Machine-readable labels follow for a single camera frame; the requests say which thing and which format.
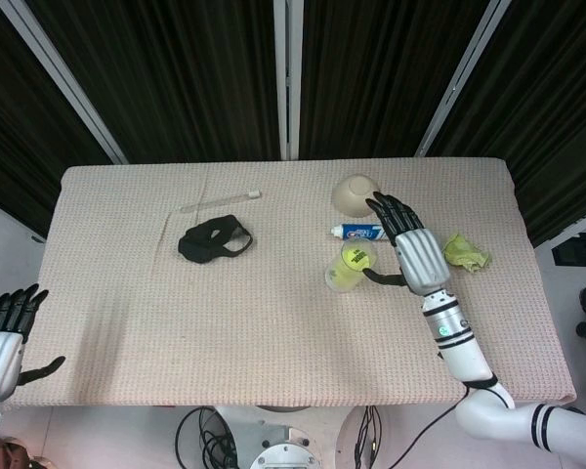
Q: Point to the clear tube with white cap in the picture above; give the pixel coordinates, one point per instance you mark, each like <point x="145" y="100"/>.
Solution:
<point x="220" y="200"/>

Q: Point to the black curtain panel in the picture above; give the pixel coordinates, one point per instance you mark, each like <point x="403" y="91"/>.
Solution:
<point x="371" y="73"/>
<point x="552" y="122"/>
<point x="176" y="73"/>
<point x="10" y="146"/>

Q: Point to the crumpled yellow-green cloth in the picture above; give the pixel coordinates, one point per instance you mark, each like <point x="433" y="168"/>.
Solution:
<point x="466" y="251"/>

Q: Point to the white blue toothpaste tube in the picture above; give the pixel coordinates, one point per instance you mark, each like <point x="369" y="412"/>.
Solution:
<point x="359" y="231"/>

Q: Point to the beige checkered tablecloth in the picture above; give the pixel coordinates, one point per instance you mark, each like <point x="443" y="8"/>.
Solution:
<point x="224" y="317"/>

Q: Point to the beige upturned bowl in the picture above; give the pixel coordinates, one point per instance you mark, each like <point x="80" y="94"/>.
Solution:
<point x="352" y="196"/>

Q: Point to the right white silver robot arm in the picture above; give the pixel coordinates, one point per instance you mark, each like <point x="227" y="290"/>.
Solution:
<point x="461" y="347"/>

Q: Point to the clear plastic cup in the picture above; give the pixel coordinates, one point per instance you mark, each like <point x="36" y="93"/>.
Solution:
<point x="337" y="273"/>

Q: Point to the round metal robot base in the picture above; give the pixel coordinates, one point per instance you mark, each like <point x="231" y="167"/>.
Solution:
<point x="285" y="454"/>

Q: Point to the black eye mask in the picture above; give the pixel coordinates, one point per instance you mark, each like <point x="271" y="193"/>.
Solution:
<point x="207" y="242"/>

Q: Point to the brown object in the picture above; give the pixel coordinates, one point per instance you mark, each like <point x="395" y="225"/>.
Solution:
<point x="17" y="456"/>

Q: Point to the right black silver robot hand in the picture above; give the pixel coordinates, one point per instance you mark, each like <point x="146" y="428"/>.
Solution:
<point x="422" y="261"/>

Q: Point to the black electronic device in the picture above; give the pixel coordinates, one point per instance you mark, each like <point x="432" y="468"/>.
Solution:
<point x="578" y="250"/>

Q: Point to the grey metal frame post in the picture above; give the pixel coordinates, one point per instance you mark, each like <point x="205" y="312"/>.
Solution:
<point x="288" y="78"/>
<point x="461" y="78"/>
<point x="63" y="83"/>

